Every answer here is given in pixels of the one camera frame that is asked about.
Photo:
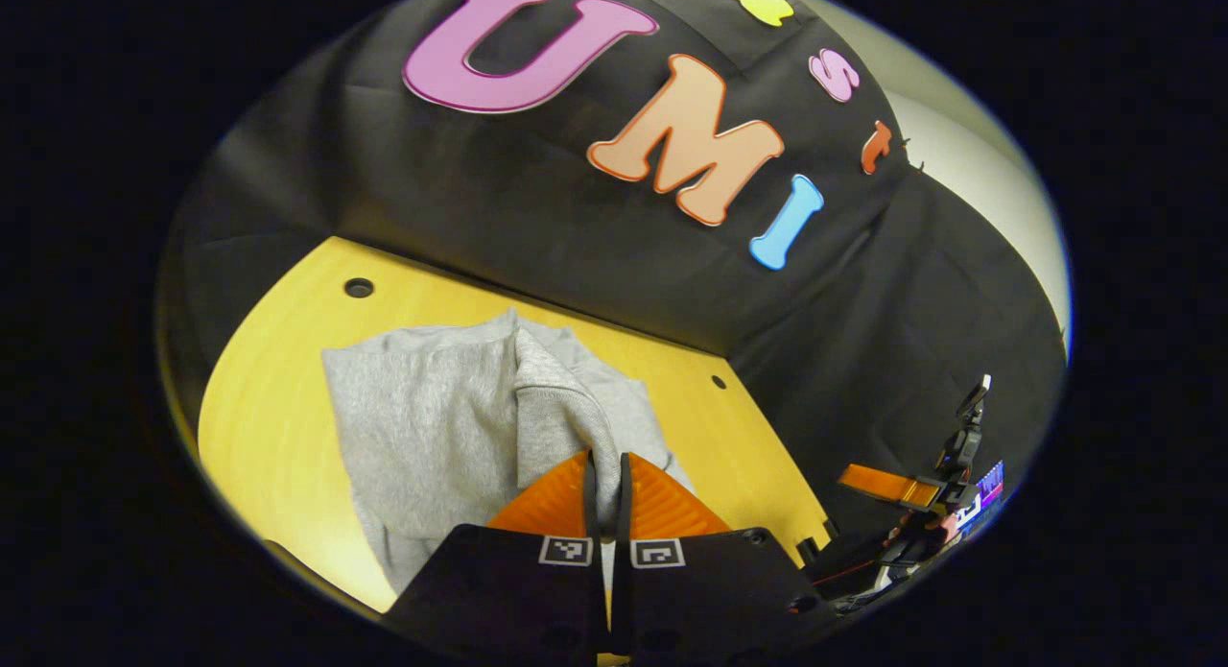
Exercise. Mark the black backdrop cloth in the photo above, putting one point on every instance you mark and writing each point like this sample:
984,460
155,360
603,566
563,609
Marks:
576,254

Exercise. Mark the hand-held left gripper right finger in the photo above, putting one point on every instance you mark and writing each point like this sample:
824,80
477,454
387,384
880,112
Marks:
625,499

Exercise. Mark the grey sweatshirt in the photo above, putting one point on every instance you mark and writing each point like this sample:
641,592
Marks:
432,427

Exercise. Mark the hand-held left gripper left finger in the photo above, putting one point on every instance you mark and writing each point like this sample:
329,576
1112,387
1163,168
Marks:
590,494

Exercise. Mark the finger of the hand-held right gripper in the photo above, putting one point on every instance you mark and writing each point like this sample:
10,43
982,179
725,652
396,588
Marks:
887,485

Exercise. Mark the bright blue screen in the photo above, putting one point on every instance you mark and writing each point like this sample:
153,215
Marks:
991,485

